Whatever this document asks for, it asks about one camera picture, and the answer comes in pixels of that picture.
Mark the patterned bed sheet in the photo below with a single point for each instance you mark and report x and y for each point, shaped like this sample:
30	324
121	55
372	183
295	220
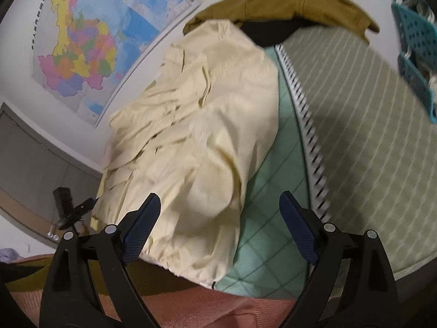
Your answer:
358	126

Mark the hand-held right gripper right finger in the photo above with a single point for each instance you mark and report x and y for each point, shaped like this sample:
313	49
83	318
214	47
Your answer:
300	229

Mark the salmon pink knit cloth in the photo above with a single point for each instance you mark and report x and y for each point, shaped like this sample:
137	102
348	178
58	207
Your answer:
205	311

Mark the cream large garment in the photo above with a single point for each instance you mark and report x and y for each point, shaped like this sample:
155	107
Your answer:
205	143

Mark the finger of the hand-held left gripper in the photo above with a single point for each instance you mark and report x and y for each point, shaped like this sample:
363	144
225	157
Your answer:
83	206

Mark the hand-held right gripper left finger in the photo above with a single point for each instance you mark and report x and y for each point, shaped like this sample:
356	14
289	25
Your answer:
141	232

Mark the black garment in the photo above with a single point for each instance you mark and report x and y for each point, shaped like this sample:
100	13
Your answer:
269	32

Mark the colourful wall map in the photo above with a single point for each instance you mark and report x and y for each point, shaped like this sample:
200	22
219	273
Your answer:
85	41

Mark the grey door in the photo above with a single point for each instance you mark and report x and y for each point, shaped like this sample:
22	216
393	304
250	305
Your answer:
34	160

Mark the olive green garment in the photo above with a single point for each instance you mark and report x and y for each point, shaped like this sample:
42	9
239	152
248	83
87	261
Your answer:
300	3

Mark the purple cloth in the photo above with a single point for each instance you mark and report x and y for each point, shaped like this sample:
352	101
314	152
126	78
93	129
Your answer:
7	255

